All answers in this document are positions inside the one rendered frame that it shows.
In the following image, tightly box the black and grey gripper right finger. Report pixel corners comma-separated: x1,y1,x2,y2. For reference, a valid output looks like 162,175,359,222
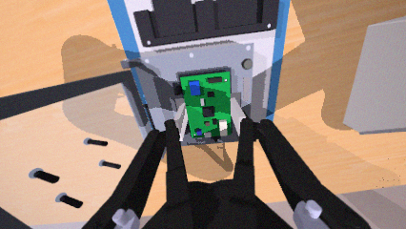
226,97,372,229

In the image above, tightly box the green circuit board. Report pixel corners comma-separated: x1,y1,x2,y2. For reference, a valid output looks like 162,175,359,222
180,72,232,138

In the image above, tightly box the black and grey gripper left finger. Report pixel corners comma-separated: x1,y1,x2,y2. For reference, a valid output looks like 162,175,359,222
81,103,195,229

